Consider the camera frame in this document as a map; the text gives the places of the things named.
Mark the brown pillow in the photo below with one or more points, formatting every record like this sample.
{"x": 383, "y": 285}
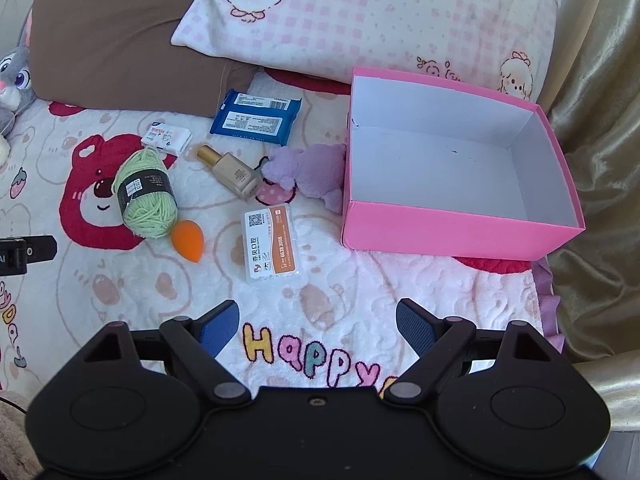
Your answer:
{"x": 110, "y": 35}

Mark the white orange floss box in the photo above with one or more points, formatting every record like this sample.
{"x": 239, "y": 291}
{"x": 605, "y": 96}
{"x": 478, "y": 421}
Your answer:
{"x": 272, "y": 245}

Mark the beige foundation bottle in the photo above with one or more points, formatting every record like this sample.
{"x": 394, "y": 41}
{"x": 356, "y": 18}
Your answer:
{"x": 237, "y": 175}

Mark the beige fuzzy cloth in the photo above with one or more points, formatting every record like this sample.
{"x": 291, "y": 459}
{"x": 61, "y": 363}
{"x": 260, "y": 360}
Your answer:
{"x": 15, "y": 445}

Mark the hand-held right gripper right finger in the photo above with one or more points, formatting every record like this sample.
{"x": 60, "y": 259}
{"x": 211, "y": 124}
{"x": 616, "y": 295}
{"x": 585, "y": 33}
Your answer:
{"x": 415, "y": 327}

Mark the pink cardboard box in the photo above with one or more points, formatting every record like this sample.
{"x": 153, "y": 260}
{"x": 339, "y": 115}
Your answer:
{"x": 450, "y": 230}

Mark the pink checked pillow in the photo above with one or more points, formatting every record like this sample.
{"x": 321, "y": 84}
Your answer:
{"x": 375, "y": 20}

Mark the blue wet wipes pack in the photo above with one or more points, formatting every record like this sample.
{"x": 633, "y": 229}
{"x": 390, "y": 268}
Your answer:
{"x": 255, "y": 120}

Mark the printed bear blanket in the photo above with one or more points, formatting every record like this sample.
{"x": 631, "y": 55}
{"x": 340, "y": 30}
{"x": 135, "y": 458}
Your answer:
{"x": 350, "y": 285}

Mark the grey rabbit plush toy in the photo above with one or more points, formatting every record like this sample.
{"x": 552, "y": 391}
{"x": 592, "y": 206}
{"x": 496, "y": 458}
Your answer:
{"x": 15, "y": 75}

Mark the green yarn ball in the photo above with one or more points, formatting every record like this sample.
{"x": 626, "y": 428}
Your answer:
{"x": 150, "y": 210}

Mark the small white medicine box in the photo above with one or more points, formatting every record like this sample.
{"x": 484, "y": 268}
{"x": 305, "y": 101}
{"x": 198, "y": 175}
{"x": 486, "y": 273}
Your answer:
{"x": 165, "y": 136}

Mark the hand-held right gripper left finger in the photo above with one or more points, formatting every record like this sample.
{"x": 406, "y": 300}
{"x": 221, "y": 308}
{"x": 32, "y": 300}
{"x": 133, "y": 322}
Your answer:
{"x": 220, "y": 327}

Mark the gold curtain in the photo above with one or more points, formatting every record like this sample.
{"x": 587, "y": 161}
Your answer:
{"x": 600, "y": 160}

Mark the purple plush toy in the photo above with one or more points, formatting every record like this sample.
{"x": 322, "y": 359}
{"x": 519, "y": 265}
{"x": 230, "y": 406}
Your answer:
{"x": 305, "y": 167}

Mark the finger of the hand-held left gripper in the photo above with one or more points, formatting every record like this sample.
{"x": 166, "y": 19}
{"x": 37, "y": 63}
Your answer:
{"x": 42, "y": 248}

